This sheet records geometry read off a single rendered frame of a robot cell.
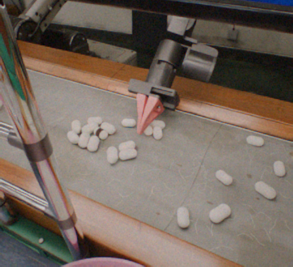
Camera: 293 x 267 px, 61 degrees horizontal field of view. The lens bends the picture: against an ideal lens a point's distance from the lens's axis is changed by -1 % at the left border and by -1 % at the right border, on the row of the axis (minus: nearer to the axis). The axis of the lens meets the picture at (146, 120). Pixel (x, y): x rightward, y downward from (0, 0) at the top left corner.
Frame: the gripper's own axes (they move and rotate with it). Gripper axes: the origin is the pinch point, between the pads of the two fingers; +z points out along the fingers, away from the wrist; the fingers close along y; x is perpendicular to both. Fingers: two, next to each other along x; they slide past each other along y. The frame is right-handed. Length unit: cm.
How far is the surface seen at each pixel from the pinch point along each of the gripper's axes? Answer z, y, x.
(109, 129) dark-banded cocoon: 2.0, -6.3, -0.6
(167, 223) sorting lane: 13.5, 12.2, -7.3
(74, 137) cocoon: 6.3, -11.4, -3.8
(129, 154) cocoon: 5.6, 0.8, -3.2
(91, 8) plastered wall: -123, -151, 151
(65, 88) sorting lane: -5.3, -27.1, 7.5
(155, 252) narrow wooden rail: 16.6, 12.8, -12.8
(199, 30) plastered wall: -128, -39, 163
